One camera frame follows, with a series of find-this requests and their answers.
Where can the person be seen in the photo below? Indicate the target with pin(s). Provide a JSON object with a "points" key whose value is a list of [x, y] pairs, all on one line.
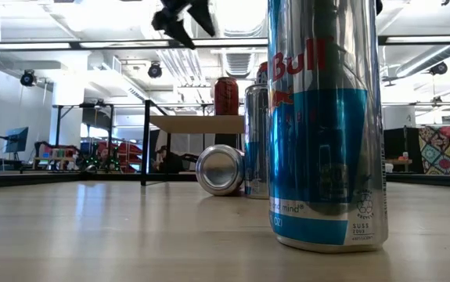
{"points": [[168, 162]]}

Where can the colourful patchwork quilt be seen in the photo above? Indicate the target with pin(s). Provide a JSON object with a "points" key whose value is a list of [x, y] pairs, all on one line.
{"points": [[447, 150]]}

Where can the black cabinet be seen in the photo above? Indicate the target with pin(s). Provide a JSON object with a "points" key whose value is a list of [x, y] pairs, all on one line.
{"points": [[398, 145]]}

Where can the black aluminium table frame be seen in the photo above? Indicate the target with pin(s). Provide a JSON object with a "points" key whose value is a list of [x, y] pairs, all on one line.
{"points": [[33, 180]]}

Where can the red Coca-Cola can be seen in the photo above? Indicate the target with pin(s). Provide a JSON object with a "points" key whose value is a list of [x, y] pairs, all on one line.
{"points": [[220, 170], [226, 98]]}

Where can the red storage bins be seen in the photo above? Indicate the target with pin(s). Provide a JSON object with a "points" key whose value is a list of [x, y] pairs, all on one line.
{"points": [[130, 156]]}

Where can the black framed background table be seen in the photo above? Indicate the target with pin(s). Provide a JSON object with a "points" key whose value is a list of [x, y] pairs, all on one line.
{"points": [[83, 105]]}

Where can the silver air duct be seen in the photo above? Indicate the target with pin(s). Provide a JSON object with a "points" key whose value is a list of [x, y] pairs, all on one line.
{"points": [[428, 60]]}

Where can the black ceiling spotlight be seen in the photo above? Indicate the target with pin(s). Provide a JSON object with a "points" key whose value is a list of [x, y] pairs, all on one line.
{"points": [[154, 70], [27, 78], [438, 68]]}

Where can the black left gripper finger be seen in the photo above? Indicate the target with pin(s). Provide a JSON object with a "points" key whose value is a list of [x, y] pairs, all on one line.
{"points": [[171, 23], [203, 13]]}

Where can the wooden shelf black metal frame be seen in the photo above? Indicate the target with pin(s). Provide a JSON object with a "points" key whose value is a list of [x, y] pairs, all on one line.
{"points": [[193, 124]]}

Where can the black overhead light bar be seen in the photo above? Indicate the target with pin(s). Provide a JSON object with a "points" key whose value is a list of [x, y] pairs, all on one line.
{"points": [[381, 40]]}

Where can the computer monitor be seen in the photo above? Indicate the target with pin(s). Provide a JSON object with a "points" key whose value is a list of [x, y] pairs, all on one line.
{"points": [[17, 140]]}

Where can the blue silver Red Bull can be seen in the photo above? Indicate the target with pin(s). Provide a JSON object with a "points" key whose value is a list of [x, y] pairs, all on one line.
{"points": [[256, 129], [326, 137]]}

